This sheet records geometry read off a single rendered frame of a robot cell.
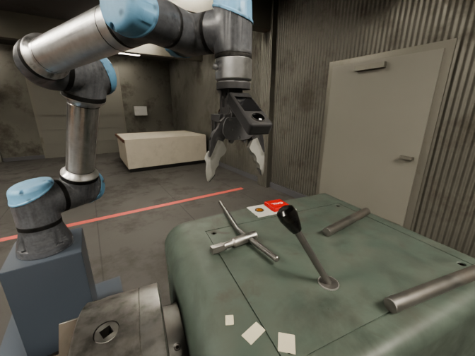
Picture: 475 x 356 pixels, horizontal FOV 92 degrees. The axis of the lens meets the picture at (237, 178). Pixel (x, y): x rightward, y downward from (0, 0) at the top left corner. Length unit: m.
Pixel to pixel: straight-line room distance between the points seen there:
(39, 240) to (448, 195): 3.20
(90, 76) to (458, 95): 2.96
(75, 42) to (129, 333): 0.51
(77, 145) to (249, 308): 0.72
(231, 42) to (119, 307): 0.50
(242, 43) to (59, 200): 0.75
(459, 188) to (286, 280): 2.79
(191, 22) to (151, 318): 0.52
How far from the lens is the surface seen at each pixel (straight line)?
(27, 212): 0.94
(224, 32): 0.50
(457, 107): 3.09
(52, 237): 0.96
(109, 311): 0.48
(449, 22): 3.24
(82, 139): 0.89
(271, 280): 0.46
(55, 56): 0.64
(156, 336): 0.43
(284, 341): 0.38
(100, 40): 0.53
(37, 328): 1.09
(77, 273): 0.98
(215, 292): 0.43
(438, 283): 0.53
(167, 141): 6.46
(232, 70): 0.48
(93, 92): 0.82
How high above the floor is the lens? 1.55
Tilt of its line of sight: 17 degrees down
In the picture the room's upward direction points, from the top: straight up
